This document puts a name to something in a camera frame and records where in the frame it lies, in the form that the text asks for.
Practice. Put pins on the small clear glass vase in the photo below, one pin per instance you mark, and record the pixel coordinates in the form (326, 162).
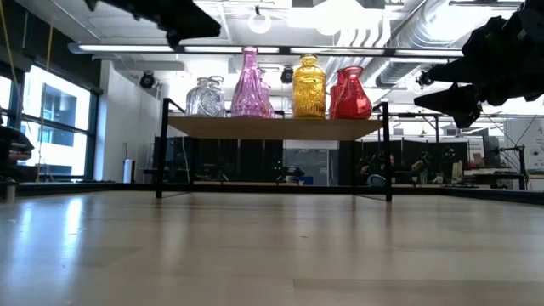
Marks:
(202, 101)

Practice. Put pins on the white cylinder container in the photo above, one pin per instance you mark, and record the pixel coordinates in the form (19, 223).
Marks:
(128, 171)

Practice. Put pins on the wide yellow glass vase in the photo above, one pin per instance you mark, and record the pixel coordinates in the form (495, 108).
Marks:
(309, 89)

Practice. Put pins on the round white ceiling lamp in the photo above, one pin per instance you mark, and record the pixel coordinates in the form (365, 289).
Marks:
(259, 23)

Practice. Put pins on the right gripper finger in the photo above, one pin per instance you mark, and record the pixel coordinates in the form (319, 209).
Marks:
(459, 102)
(457, 72)

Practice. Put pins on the conical red glass vase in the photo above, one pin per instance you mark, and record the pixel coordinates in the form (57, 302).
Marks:
(350, 98)

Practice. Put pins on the white cabinet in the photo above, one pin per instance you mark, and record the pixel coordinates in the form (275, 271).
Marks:
(529, 144)

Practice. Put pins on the tall pink glass vase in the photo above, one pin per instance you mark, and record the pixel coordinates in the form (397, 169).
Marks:
(248, 85)

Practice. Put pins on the pink ribbed glass vase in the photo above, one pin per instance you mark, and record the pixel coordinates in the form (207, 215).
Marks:
(268, 95)

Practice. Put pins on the black aluminium table frame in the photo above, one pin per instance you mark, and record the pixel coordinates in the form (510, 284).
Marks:
(255, 188)

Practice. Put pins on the black partition screen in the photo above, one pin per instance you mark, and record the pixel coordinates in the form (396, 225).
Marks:
(221, 159)

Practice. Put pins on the black ceiling spotlight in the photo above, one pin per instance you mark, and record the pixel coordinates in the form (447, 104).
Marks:
(425, 78)
(147, 80)
(287, 75)

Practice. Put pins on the silver ventilation duct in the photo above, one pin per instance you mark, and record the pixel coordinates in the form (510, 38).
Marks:
(408, 38)

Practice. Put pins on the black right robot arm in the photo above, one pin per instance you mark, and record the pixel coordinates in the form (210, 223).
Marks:
(533, 17)

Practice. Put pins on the round clear glass vase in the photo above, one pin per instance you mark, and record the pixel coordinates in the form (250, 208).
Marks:
(217, 95)

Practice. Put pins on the wooden shelf black metal frame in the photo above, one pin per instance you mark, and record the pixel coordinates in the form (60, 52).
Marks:
(276, 128)

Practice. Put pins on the black ceiling beam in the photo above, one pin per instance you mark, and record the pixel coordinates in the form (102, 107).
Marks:
(323, 51)

